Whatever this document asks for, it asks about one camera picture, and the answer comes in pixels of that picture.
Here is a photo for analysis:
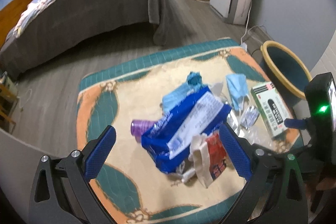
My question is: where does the green white medicine box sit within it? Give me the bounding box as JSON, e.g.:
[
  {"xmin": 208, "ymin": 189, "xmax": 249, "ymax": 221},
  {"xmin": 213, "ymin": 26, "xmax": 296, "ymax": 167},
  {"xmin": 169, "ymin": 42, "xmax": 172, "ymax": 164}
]
[{"xmin": 251, "ymin": 82, "xmax": 292, "ymax": 138}]

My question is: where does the small silver foil sachet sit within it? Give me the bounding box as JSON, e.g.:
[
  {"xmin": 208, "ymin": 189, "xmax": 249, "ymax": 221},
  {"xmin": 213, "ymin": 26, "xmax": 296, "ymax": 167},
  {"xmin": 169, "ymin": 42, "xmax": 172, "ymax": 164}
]
[{"xmin": 240, "ymin": 105, "xmax": 260, "ymax": 129}]

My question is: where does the light blue face mask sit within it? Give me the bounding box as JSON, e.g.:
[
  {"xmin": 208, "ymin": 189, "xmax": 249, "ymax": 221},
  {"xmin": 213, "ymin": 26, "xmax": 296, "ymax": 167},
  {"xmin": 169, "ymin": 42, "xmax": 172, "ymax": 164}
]
[
  {"xmin": 162, "ymin": 83, "xmax": 204, "ymax": 114},
  {"xmin": 226, "ymin": 73, "xmax": 249, "ymax": 111}
]

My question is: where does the red beige snack wrapper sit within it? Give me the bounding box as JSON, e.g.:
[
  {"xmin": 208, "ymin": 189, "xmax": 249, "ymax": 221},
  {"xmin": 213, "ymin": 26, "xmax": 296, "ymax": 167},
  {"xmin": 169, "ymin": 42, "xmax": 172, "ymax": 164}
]
[{"xmin": 189, "ymin": 130, "xmax": 227, "ymax": 188}]

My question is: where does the purple spray bottle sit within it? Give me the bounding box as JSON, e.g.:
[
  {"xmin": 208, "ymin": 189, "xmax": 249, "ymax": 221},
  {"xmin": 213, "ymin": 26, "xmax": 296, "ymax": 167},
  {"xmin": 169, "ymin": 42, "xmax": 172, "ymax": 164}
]
[{"xmin": 130, "ymin": 119, "xmax": 155, "ymax": 143}]

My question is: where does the blue white plastic wrapper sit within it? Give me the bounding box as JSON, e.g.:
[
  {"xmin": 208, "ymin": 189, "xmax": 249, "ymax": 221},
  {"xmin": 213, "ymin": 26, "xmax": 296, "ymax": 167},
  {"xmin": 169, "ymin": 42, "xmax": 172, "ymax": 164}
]
[{"xmin": 141, "ymin": 87, "xmax": 232, "ymax": 174}]

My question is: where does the white tissue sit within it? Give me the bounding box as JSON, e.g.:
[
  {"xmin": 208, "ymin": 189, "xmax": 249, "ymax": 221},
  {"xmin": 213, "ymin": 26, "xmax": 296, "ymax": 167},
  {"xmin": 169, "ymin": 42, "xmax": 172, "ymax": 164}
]
[{"xmin": 210, "ymin": 82, "xmax": 224, "ymax": 98}]

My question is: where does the yellow-rimmed teal trash bin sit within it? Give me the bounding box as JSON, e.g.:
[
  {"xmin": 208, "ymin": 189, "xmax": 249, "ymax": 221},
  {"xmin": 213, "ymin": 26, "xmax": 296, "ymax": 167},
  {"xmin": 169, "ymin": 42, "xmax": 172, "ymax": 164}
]
[{"xmin": 260, "ymin": 40, "xmax": 312, "ymax": 108}]

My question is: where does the silver foil blister pack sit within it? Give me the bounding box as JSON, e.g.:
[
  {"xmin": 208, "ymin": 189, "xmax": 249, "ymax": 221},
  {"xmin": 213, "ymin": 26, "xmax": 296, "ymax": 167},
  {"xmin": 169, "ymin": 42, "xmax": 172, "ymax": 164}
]
[{"xmin": 227, "ymin": 110, "xmax": 261, "ymax": 144}]

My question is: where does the white power strip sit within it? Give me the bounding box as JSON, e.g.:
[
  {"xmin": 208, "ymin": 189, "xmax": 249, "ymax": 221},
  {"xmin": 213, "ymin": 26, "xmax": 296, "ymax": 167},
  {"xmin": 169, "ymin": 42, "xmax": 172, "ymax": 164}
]
[{"xmin": 240, "ymin": 42, "xmax": 248, "ymax": 51}]

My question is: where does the wooden chair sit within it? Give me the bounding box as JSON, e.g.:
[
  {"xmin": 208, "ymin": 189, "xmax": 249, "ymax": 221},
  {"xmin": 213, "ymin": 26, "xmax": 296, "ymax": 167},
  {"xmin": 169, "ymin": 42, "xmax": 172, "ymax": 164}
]
[{"xmin": 0, "ymin": 72, "xmax": 19, "ymax": 134}]

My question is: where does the wooden headboard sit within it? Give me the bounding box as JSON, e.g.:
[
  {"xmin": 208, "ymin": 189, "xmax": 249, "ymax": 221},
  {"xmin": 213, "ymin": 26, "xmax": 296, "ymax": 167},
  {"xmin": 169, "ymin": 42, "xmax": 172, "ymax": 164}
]
[{"xmin": 0, "ymin": 0, "xmax": 33, "ymax": 47}]

